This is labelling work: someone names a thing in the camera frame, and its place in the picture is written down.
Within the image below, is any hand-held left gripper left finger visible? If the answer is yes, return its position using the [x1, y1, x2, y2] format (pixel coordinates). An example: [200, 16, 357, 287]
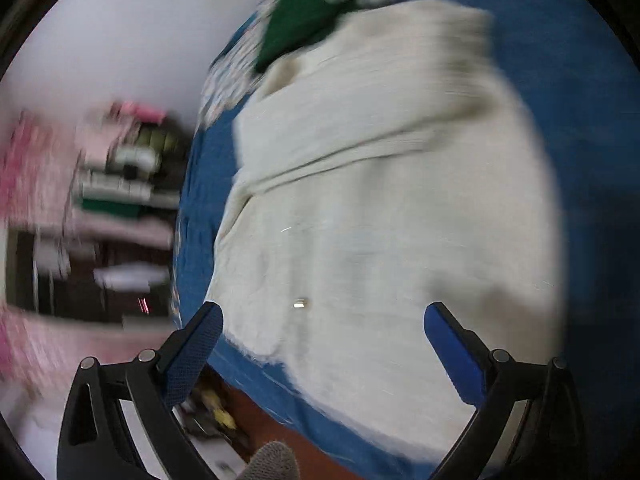
[56, 302, 224, 480]

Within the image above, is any cluttered dark shelf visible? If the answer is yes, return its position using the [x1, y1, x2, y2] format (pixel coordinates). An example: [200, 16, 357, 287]
[5, 105, 193, 331]

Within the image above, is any green cloth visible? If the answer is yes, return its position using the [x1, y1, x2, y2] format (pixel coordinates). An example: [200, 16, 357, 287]
[254, 0, 373, 73]

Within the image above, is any person's left hand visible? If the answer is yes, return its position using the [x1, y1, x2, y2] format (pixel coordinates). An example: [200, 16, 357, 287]
[234, 441, 301, 480]

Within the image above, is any blue bed sheet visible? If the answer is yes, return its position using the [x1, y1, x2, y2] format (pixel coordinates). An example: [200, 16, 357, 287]
[171, 0, 640, 480]

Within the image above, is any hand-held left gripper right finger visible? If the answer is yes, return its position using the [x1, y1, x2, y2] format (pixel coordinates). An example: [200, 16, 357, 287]
[423, 302, 590, 480]

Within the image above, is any pink patterned cloth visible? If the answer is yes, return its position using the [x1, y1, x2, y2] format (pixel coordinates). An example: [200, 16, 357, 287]
[0, 110, 76, 386]

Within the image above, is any cream white garment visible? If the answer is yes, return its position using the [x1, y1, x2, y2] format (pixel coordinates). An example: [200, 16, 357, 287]
[205, 0, 568, 467]

